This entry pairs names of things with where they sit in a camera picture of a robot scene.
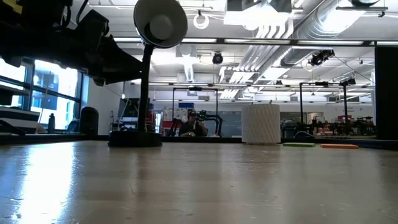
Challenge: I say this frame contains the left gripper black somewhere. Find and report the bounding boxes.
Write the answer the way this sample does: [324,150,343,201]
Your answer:
[71,9,144,87]

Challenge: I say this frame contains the black gooseneck desk lamp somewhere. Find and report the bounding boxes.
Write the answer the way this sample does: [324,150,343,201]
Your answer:
[108,0,189,148]

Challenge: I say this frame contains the white frosted lightbulb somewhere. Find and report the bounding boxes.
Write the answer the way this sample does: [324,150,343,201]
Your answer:
[148,14,175,41]

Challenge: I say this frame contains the dark computer monitor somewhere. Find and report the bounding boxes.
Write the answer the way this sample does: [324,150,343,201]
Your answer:
[117,98,141,123]

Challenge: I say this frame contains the black rounded bin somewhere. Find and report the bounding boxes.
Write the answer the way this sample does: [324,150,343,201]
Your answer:
[79,106,100,136]

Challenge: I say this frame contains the person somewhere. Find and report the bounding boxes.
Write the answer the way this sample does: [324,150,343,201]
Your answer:
[178,110,209,138]

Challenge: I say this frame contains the dark water bottle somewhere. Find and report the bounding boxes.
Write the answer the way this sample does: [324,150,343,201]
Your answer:
[47,113,56,134]

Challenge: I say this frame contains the white textured cup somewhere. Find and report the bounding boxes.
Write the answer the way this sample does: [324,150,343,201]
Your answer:
[241,103,282,146]

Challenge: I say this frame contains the green sticky note pad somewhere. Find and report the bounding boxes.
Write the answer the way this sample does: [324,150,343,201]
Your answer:
[282,142,317,148]

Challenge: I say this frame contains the orange sticky note pad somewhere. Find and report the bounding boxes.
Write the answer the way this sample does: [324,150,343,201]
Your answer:
[320,143,360,150]

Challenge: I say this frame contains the black test rig frame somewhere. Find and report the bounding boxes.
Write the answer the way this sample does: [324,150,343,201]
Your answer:
[299,80,350,135]
[172,86,219,138]

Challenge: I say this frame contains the white coiled cable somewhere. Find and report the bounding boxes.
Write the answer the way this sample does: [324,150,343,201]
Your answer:
[193,12,210,30]

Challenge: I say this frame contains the black aluminium frame rail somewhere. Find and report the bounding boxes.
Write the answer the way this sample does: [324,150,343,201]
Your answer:
[0,133,398,151]

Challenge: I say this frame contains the black overhead frame beam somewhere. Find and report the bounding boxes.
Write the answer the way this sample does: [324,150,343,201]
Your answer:
[113,37,398,47]

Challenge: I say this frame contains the black frame post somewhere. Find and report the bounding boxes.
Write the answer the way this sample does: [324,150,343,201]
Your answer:
[374,45,398,141]

